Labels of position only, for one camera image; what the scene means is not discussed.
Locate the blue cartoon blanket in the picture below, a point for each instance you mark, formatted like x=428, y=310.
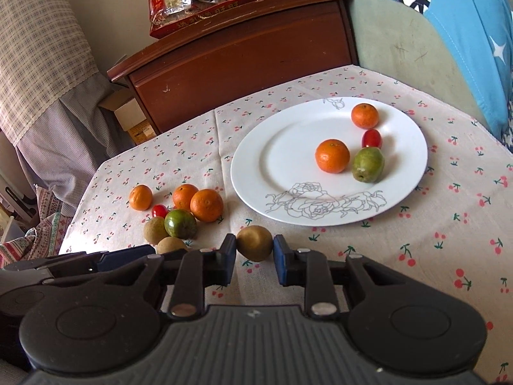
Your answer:
x=478, y=34

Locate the striped patterned cloth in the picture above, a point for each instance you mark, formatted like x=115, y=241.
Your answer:
x=43, y=240

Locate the dark wooden cabinet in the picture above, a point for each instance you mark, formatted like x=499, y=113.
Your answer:
x=235, y=54

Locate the brown kiwi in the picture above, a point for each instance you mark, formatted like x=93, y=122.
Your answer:
x=255, y=243
x=170, y=244
x=154, y=230

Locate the open cardboard box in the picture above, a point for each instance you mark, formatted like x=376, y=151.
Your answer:
x=129, y=115

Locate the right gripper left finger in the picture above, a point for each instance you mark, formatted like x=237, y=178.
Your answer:
x=199, y=270

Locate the small mandarin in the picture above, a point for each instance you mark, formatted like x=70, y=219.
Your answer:
x=182, y=195
x=365, y=116

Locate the checked grey curtain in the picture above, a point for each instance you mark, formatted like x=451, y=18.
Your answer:
x=50, y=91

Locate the large front orange mandarin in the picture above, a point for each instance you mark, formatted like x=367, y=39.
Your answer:
x=332, y=156

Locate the cherry print tablecloth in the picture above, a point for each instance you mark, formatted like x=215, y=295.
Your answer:
x=441, y=212

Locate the green sofa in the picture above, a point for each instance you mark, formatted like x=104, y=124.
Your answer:
x=396, y=41

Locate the white floral plate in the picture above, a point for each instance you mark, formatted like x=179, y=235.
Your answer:
x=274, y=172

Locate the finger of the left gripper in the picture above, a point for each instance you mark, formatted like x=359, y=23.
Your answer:
x=117, y=259

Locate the round green fruit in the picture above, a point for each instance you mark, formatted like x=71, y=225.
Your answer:
x=180, y=224

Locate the oblong green fruit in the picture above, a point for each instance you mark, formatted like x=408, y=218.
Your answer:
x=368, y=165

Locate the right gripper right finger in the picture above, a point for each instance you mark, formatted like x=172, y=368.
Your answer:
x=310, y=270

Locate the red cherry tomato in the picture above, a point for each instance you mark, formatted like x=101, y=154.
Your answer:
x=372, y=138
x=159, y=210

